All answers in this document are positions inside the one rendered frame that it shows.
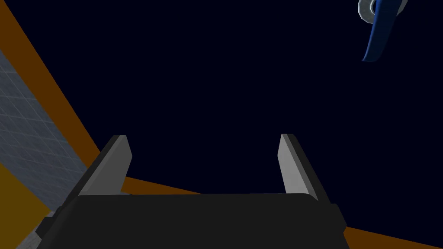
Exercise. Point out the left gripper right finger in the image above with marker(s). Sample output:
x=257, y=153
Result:
x=294, y=169

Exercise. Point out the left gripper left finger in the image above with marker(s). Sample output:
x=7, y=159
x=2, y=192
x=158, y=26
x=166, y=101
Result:
x=109, y=169

